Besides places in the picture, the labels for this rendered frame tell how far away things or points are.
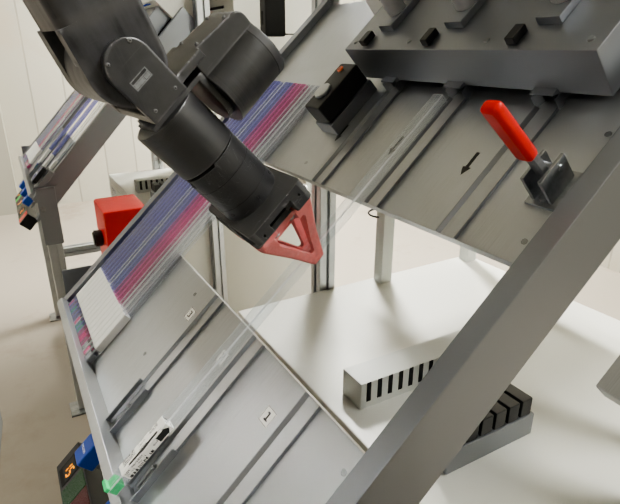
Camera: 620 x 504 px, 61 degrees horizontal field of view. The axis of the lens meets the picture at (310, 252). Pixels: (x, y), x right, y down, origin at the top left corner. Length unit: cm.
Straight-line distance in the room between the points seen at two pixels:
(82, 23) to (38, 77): 400
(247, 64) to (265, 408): 29
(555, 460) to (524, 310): 43
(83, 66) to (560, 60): 36
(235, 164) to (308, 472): 25
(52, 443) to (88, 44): 159
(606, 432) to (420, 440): 52
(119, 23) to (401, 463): 35
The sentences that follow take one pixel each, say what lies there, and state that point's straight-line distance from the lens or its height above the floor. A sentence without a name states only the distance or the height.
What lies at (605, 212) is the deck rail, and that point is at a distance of 45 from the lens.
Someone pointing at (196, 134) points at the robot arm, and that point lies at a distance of 42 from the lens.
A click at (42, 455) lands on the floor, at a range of 185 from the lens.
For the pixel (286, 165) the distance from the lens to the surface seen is 72.
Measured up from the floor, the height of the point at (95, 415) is 74.
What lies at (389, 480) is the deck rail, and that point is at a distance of 40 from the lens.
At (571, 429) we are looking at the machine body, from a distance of 87.
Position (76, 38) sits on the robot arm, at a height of 113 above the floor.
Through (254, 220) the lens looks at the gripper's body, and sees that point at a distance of 45.
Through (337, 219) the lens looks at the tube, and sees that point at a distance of 53.
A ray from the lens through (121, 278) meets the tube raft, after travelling 85.
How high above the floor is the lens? 112
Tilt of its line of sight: 21 degrees down
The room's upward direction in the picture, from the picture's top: straight up
